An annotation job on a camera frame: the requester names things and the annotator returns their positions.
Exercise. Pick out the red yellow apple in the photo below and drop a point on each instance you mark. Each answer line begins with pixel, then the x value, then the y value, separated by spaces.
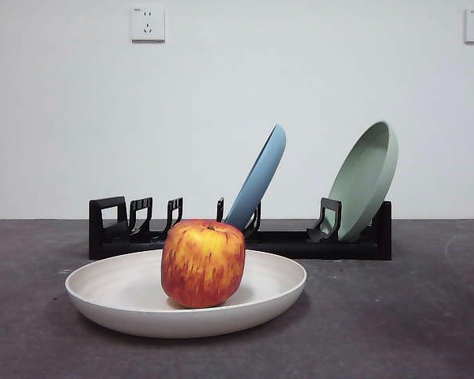
pixel 203 264

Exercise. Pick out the cream yellow plate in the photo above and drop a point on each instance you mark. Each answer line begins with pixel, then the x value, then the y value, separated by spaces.
pixel 118 292

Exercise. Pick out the blue plate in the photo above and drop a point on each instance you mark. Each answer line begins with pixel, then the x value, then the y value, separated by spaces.
pixel 260 177

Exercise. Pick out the black plate rack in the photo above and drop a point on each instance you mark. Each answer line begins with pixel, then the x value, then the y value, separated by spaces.
pixel 339 250

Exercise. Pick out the pale green plate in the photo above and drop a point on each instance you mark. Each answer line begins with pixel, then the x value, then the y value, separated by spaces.
pixel 363 181

